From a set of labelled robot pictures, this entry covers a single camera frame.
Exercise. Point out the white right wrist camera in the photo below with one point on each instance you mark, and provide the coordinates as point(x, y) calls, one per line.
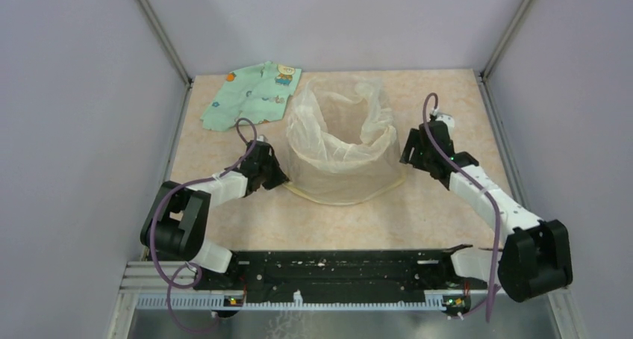
point(438, 116)

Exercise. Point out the left aluminium frame post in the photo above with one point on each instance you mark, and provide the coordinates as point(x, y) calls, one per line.
point(159, 32)

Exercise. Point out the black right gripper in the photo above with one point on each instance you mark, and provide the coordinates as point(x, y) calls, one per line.
point(414, 142)

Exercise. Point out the aluminium frame post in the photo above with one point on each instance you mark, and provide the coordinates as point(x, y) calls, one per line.
point(159, 32)
point(506, 39)

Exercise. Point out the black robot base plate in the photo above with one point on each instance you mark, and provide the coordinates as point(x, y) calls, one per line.
point(339, 276)

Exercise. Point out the translucent yellowish trash bag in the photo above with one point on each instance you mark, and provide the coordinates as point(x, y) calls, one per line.
point(343, 144)

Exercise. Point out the grey slotted cable duct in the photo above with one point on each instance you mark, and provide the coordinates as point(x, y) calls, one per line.
point(219, 302)

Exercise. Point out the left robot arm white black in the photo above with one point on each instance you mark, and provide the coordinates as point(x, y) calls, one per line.
point(177, 222)

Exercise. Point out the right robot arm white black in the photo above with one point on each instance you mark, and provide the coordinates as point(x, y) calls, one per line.
point(534, 257)

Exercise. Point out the right aluminium frame post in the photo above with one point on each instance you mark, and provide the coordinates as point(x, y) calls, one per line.
point(506, 39)

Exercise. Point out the green patterned cloth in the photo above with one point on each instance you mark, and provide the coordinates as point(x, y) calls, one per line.
point(259, 93)

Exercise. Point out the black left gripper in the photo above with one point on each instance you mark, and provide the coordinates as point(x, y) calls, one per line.
point(280, 177)

